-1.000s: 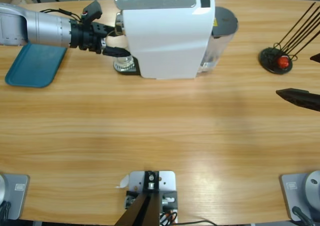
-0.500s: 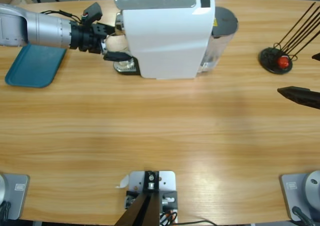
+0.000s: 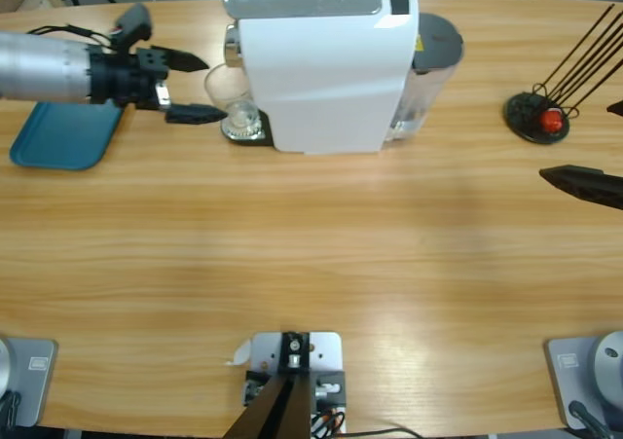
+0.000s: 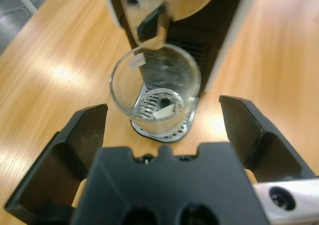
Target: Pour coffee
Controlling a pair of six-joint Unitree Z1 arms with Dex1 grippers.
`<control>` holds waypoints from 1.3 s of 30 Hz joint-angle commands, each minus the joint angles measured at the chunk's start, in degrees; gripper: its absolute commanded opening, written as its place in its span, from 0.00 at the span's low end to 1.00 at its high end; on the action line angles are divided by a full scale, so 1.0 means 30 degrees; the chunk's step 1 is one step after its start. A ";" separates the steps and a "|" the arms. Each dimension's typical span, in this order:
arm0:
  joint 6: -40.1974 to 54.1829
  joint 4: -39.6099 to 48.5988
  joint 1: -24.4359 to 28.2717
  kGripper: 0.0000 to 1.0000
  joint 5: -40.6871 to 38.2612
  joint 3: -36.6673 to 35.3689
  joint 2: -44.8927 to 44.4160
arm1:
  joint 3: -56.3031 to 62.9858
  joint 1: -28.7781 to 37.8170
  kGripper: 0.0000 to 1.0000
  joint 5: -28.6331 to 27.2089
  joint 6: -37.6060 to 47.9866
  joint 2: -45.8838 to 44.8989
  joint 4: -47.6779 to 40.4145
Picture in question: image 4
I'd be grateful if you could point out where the clear drinking glass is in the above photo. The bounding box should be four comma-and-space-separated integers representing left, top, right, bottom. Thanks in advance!
109, 44, 202, 137

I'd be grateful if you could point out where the metal drip tray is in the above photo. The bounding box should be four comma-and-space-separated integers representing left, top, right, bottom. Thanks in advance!
129, 95, 200, 144

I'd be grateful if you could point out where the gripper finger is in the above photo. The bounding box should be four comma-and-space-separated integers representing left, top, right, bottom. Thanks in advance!
4, 103, 109, 216
218, 95, 319, 184

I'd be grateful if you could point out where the white coffee machine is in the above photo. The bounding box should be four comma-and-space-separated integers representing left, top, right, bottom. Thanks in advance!
99, 0, 255, 146

